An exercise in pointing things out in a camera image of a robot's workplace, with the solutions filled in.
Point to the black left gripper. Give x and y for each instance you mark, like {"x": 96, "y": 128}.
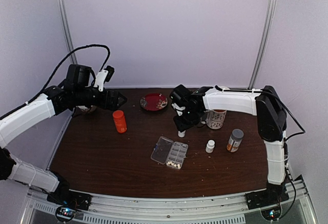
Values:
{"x": 113, "y": 105}

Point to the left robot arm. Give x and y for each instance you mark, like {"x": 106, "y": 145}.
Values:
{"x": 81, "y": 87}

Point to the small white pill bottle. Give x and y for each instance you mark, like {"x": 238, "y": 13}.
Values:
{"x": 210, "y": 146}

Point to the aluminium frame post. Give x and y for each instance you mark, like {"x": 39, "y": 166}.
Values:
{"x": 270, "y": 12}
{"x": 65, "y": 25}

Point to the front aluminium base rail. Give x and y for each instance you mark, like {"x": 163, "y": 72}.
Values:
{"x": 232, "y": 208}

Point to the left aluminium frame post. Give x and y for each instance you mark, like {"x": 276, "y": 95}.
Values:
{"x": 65, "y": 25}

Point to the cream textured mug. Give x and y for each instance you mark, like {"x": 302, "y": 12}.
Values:
{"x": 224, "y": 88}

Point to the white pills in organizer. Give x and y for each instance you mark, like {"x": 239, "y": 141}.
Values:
{"x": 173, "y": 164}

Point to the amber bottle grey cap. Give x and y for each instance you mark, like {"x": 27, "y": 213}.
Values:
{"x": 235, "y": 140}

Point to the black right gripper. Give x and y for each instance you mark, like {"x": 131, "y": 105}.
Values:
{"x": 182, "y": 126}

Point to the orange pill bottle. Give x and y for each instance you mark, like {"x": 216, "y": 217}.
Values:
{"x": 120, "y": 121}

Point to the right aluminium frame post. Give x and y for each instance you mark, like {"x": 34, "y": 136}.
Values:
{"x": 270, "y": 12}

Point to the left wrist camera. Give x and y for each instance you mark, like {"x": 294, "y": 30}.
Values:
{"x": 102, "y": 77}

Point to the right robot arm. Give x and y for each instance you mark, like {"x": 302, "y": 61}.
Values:
{"x": 254, "y": 150}

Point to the red floral plate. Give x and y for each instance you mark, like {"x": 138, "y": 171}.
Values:
{"x": 153, "y": 102}

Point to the floral mug yellow inside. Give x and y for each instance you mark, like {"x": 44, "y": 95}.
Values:
{"x": 214, "y": 119}

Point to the clear plastic pill organizer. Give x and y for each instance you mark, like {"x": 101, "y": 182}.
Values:
{"x": 168, "y": 150}

